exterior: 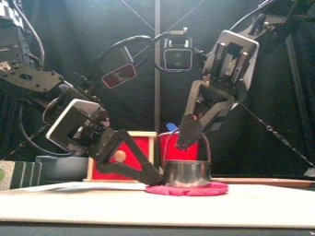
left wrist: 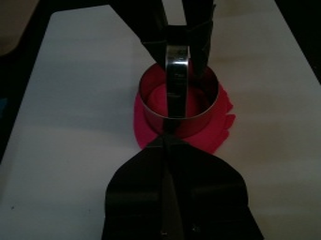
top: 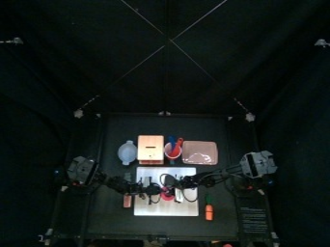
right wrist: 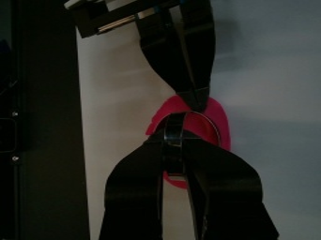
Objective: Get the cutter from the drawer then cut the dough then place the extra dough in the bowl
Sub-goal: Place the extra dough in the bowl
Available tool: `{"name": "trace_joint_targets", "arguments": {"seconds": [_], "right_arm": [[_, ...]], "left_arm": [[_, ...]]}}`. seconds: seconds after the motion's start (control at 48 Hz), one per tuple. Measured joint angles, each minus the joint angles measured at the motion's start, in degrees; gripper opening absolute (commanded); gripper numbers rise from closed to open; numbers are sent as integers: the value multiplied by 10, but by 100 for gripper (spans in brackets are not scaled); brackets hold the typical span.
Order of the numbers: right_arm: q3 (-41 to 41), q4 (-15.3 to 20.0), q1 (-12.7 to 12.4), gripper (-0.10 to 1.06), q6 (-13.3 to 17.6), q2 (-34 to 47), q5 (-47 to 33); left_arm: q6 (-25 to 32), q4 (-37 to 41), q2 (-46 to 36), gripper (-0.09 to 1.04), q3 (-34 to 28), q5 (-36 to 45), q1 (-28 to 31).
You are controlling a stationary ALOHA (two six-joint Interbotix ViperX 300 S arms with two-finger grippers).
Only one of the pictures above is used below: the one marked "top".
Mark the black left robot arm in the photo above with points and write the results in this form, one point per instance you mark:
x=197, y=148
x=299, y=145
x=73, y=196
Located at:
x=116, y=183

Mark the red cup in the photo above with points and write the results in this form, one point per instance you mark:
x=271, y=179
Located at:
x=173, y=155

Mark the printed label sheet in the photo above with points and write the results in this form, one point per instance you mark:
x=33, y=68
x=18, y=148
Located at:
x=253, y=220

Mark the blue utensil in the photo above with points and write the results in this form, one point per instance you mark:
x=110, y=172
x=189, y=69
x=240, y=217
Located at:
x=172, y=141

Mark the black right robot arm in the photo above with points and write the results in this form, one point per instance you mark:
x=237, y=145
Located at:
x=214, y=176

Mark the orange toy carrot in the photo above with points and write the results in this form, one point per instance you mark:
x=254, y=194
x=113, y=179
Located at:
x=209, y=212

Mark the white frame clamp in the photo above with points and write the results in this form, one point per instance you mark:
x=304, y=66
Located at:
x=250, y=117
x=321, y=42
x=164, y=113
x=78, y=113
x=17, y=41

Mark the white cutting board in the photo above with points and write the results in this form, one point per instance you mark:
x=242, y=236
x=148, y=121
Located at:
x=168, y=209

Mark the small pink block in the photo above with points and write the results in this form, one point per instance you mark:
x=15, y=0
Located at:
x=128, y=202

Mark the wooden drawer box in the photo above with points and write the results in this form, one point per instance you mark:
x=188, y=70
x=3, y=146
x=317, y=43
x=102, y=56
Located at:
x=150, y=143

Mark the red utensil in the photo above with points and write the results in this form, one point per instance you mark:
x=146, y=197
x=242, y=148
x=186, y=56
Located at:
x=180, y=141

